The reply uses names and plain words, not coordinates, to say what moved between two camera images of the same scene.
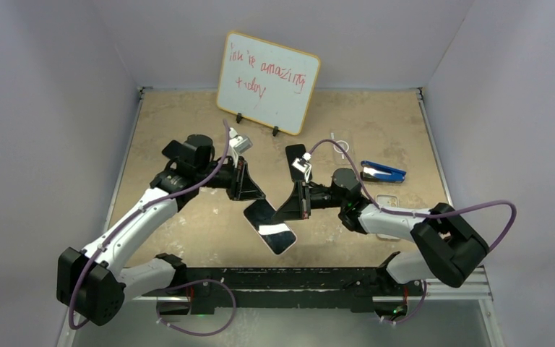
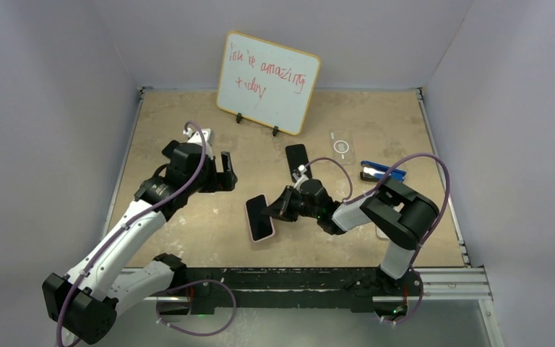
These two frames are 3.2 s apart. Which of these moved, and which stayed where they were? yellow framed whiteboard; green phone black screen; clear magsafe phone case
Moved: green phone black screen
Stayed: yellow framed whiteboard; clear magsafe phone case
